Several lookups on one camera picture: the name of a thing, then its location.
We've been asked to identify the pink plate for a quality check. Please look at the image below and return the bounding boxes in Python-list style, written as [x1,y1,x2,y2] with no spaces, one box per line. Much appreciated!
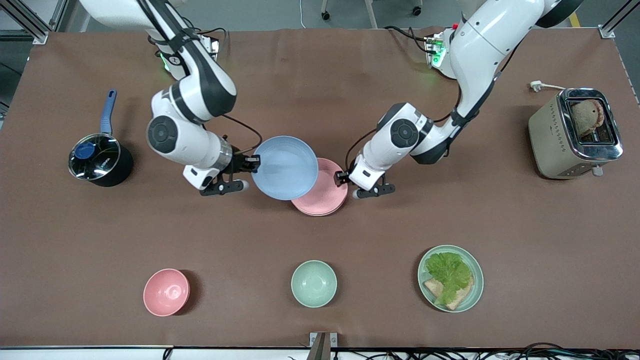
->
[291,157,349,217]

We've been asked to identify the blue plate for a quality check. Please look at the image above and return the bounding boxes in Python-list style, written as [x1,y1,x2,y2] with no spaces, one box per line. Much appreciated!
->
[251,135,319,201]

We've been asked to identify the green bowl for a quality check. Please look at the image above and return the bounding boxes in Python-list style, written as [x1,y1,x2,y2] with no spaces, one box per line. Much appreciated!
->
[291,260,338,308]

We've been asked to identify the toast slice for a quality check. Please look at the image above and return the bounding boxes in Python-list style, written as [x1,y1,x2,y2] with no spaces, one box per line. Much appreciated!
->
[424,277,446,299]
[441,277,475,312]

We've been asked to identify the green lettuce leaf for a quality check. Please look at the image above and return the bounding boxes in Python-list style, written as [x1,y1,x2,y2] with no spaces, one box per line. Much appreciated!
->
[425,252,473,307]

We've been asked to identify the glass lid with blue knob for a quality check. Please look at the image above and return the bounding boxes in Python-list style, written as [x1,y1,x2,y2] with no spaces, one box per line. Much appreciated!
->
[68,133,122,181]

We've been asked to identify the pink bowl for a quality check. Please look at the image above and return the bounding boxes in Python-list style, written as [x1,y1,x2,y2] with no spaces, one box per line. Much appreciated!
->
[143,268,191,317]

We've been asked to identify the wheeled chair base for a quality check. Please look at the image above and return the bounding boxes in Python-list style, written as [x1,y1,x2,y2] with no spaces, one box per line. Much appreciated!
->
[321,0,424,29]

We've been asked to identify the green plate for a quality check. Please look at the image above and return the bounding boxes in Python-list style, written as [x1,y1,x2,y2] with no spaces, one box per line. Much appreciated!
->
[417,244,485,314]

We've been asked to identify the beige steel toaster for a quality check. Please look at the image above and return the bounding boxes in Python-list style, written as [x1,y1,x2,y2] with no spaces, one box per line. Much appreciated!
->
[528,88,624,180]

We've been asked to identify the bread slice in toaster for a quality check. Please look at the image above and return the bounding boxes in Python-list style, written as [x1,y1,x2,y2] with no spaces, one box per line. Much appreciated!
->
[570,99,606,138]

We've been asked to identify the dark saucepan with blue handle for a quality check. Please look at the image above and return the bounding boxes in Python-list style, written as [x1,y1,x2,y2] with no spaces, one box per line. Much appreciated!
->
[68,89,134,188]

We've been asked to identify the black right base cable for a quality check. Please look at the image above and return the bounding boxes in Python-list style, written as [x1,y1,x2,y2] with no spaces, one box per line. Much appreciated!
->
[190,24,229,46]

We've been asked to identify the black base cable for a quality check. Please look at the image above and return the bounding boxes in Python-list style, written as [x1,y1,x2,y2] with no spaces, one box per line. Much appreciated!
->
[384,25,437,54]
[190,24,229,46]

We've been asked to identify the black left base cable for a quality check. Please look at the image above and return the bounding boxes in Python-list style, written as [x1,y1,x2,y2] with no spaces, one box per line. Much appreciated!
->
[384,25,437,54]

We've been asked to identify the metal table bracket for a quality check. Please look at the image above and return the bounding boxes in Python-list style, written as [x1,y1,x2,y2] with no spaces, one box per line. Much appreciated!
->
[309,331,338,360]

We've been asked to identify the white toaster plug and cord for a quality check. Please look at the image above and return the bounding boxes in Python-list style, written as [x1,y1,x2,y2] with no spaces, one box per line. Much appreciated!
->
[530,80,569,94]

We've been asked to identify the black cable bundle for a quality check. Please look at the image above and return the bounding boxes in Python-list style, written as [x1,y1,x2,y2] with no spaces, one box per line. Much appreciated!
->
[330,342,640,360]

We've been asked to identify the aluminium frame profile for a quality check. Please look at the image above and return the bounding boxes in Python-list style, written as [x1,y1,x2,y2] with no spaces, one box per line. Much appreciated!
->
[0,0,69,46]
[597,0,640,40]

